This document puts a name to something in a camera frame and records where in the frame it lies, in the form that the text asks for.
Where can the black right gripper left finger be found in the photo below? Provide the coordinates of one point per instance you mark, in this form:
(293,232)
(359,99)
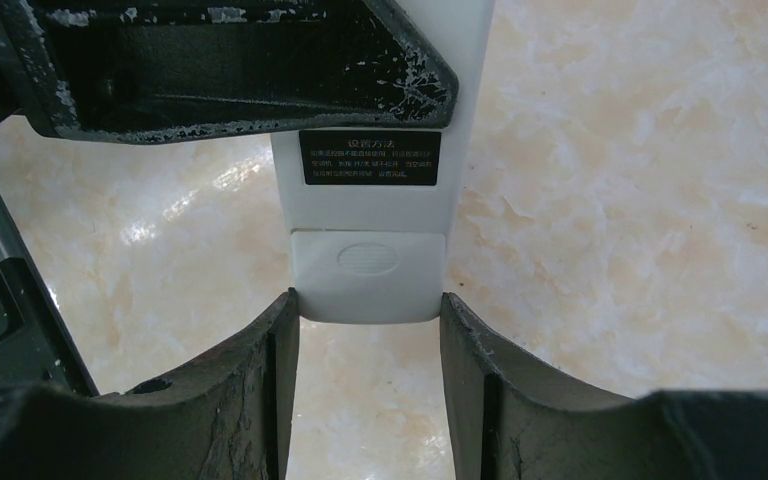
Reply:
(225,414)

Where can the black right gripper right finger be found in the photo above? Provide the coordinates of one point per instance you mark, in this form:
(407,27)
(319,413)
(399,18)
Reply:
(513,416)

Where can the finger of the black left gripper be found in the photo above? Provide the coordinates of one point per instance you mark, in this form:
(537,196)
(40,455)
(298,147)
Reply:
(160,72)

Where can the white battery cover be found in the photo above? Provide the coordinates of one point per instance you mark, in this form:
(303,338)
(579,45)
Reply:
(368,277)

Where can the white remote control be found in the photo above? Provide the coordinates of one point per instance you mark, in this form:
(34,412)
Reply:
(371,172)

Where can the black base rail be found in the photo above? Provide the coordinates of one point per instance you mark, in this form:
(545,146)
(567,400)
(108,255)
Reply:
(35,344)

